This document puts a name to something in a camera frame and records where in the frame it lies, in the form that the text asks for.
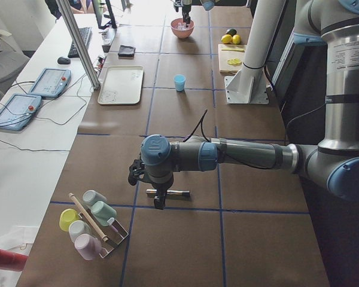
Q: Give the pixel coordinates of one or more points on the steel muddler black tip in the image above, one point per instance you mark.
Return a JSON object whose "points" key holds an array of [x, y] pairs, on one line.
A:
{"points": [[178, 193]]}

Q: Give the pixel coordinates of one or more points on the aluminium frame post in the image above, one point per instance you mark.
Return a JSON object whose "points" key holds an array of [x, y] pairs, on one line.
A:
{"points": [[68, 16]]}

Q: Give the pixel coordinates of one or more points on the grey folded cloth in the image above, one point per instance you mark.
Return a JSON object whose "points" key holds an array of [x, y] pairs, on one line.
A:
{"points": [[126, 51]]}

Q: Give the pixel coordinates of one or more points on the white cup on rack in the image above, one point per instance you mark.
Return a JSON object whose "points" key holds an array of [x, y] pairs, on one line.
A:
{"points": [[78, 228]]}

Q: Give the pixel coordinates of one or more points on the pink bowl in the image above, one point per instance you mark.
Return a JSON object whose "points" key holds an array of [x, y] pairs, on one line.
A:
{"points": [[182, 33]]}

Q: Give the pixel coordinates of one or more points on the wooden rack handle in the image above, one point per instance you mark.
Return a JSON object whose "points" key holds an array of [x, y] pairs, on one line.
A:
{"points": [[89, 219]]}

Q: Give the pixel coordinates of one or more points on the green avocado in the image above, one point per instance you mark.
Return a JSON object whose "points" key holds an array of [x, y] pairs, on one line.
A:
{"points": [[231, 32]]}

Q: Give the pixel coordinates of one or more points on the yellow lemon upper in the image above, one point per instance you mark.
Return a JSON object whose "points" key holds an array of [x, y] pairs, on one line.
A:
{"points": [[226, 39]]}

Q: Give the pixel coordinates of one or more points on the yellow plastic knife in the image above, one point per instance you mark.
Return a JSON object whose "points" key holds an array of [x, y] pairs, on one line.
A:
{"points": [[233, 49]]}

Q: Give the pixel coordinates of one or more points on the bamboo cutting board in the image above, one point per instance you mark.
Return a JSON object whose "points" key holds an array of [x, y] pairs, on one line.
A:
{"points": [[230, 57]]}

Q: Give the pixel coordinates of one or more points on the black computer mouse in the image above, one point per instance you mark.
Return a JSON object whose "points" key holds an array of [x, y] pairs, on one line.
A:
{"points": [[63, 61]]}

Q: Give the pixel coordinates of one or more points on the lower teach pendant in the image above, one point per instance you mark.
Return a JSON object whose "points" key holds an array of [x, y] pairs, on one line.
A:
{"points": [[18, 111]]}

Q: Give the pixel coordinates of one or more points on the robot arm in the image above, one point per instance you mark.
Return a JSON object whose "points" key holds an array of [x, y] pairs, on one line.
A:
{"points": [[332, 164], [206, 4]]}

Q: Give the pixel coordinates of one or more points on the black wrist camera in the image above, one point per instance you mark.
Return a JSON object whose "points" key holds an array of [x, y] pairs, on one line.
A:
{"points": [[136, 172]]}

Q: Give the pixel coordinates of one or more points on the teach pendant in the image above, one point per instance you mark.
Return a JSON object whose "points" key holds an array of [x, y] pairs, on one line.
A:
{"points": [[18, 111], [51, 83]]}

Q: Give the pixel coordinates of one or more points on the cream bear tray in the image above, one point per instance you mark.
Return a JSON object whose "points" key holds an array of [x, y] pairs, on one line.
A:
{"points": [[121, 85]]}

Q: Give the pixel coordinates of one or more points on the yellow lemon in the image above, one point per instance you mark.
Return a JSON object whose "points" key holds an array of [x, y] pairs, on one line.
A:
{"points": [[226, 39], [236, 39]]}

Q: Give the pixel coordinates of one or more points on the white wire cup rack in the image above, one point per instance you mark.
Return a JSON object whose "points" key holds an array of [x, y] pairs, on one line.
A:
{"points": [[115, 232]]}

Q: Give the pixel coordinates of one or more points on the clear ice cubes pile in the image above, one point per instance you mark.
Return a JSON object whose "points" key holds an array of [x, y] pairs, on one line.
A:
{"points": [[180, 26]]}

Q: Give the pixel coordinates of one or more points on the upper teach pendant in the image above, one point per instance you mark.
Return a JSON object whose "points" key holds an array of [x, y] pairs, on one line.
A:
{"points": [[51, 83]]}

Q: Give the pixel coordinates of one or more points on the mint green cup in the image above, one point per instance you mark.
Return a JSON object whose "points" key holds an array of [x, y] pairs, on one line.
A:
{"points": [[103, 212]]}

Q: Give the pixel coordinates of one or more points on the red bottle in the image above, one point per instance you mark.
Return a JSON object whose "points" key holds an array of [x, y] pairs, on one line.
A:
{"points": [[12, 261]]}

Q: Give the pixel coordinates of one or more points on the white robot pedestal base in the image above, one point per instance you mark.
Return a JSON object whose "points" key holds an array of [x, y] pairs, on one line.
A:
{"points": [[248, 86]]}

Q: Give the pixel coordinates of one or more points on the pink cup on rack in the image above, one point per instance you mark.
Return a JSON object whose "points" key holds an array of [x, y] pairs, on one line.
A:
{"points": [[88, 246]]}

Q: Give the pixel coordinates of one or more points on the yellow cup on rack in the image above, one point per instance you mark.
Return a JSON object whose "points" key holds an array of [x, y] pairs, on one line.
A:
{"points": [[67, 217]]}

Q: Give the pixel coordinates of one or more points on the lemon slices stack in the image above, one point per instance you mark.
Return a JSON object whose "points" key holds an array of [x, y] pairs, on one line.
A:
{"points": [[234, 62]]}

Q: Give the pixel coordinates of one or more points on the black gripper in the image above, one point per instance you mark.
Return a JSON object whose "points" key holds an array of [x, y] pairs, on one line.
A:
{"points": [[160, 186], [185, 12]]}

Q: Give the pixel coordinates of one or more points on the light blue plastic cup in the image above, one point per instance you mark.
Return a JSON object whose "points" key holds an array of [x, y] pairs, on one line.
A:
{"points": [[179, 82]]}

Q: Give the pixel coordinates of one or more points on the yellow lemon lower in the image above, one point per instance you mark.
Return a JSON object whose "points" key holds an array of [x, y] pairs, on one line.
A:
{"points": [[236, 39]]}

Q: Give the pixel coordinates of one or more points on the grey green cup on rack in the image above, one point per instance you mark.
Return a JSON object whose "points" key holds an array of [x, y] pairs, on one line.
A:
{"points": [[90, 197]]}

